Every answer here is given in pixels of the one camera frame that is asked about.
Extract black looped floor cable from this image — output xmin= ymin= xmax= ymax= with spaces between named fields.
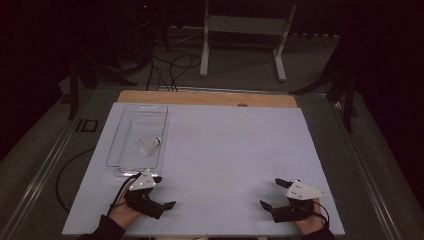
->
xmin=55 ymin=148 xmax=96 ymax=214

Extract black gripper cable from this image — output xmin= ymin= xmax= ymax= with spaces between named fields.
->
xmin=106 ymin=172 xmax=142 ymax=216
xmin=311 ymin=199 xmax=331 ymax=228

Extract person's left hand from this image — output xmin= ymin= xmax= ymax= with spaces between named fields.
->
xmin=108 ymin=190 xmax=143 ymax=231

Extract white metal stand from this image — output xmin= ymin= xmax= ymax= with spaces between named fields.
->
xmin=199 ymin=0 xmax=298 ymax=83

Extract white table cover sheet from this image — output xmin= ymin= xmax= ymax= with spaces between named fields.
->
xmin=61 ymin=101 xmax=346 ymax=238

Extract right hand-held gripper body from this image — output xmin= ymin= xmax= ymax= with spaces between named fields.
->
xmin=270 ymin=179 xmax=328 ymax=224

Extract white feather shuttlecock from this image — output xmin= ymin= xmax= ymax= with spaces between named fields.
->
xmin=137 ymin=136 xmax=163 ymax=158

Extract black tripod stand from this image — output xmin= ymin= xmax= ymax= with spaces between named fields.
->
xmin=61 ymin=56 xmax=138 ymax=121
xmin=289 ymin=59 xmax=360 ymax=134

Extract person's right hand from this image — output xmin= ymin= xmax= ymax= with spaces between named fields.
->
xmin=293 ymin=198 xmax=330 ymax=236

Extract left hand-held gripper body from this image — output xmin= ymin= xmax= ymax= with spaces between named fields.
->
xmin=124 ymin=169 xmax=166 ymax=220

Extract metal floor rail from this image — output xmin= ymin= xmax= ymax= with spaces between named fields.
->
xmin=333 ymin=99 xmax=405 ymax=240
xmin=0 ymin=89 xmax=98 ymax=240

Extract black floor cables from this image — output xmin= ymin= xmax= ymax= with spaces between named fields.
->
xmin=145 ymin=53 xmax=203 ymax=92

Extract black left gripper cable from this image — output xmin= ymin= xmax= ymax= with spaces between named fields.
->
xmin=106 ymin=172 xmax=142 ymax=216

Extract clear plastic container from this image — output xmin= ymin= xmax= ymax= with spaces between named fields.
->
xmin=105 ymin=103 xmax=170 ymax=178

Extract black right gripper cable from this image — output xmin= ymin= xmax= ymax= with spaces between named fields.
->
xmin=311 ymin=199 xmax=331 ymax=228

